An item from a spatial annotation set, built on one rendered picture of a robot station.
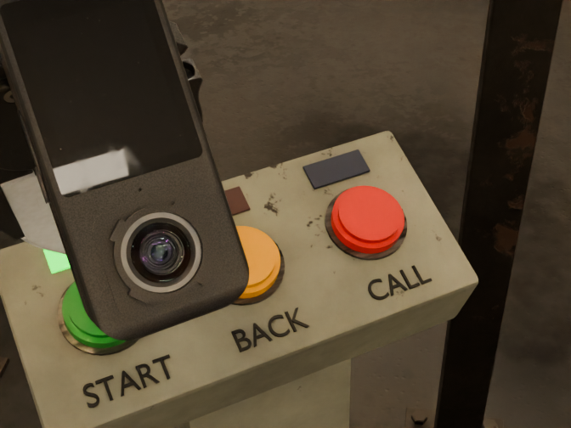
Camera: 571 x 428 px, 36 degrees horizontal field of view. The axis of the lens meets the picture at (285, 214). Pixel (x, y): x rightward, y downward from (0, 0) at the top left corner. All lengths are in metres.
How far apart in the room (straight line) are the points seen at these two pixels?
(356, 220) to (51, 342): 0.17
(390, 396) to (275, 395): 0.68
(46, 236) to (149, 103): 0.13
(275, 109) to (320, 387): 1.18
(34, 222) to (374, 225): 0.20
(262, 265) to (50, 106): 0.24
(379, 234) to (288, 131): 1.13
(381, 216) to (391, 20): 1.48
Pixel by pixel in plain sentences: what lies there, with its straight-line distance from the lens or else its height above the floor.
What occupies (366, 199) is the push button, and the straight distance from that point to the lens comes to 0.49.
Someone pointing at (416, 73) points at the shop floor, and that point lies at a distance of 1.77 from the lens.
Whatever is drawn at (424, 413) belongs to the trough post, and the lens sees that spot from 1.14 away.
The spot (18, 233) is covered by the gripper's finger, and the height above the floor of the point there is 0.70.
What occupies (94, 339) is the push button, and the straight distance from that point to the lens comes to 0.44.
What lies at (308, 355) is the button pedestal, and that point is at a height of 0.57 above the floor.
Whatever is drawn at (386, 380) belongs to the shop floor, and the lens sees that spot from 1.19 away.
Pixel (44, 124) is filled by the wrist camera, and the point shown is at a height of 0.79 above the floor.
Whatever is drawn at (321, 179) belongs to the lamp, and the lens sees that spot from 0.50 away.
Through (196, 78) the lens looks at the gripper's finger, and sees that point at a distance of 0.31.
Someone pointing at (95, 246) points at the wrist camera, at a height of 0.77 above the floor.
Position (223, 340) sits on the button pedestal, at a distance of 0.45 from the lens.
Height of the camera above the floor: 0.93
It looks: 41 degrees down
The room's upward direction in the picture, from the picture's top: 2 degrees counter-clockwise
